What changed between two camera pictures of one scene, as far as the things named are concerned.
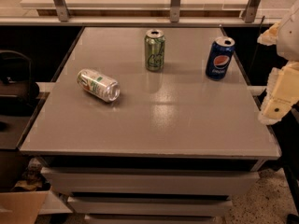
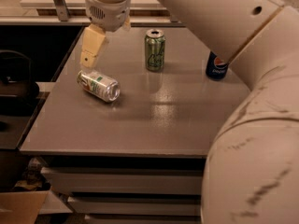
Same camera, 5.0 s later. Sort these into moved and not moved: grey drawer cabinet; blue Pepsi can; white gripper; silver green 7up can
Moved: white gripper
Not moved: grey drawer cabinet; silver green 7up can; blue Pepsi can
